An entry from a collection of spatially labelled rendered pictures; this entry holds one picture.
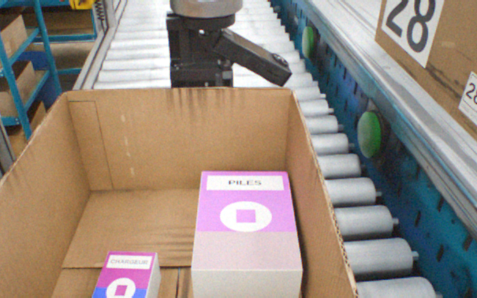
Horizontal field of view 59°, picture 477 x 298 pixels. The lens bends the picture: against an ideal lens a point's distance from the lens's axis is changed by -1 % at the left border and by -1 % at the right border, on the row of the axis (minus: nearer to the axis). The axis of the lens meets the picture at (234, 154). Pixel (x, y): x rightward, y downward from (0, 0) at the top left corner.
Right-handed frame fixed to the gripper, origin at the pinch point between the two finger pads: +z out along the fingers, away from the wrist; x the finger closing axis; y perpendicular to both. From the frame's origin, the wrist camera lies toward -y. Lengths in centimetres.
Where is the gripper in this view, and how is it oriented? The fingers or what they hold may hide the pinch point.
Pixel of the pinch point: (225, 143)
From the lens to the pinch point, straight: 63.9
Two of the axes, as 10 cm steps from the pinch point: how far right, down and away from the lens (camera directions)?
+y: -9.9, 0.6, -0.8
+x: 1.0, 5.8, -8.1
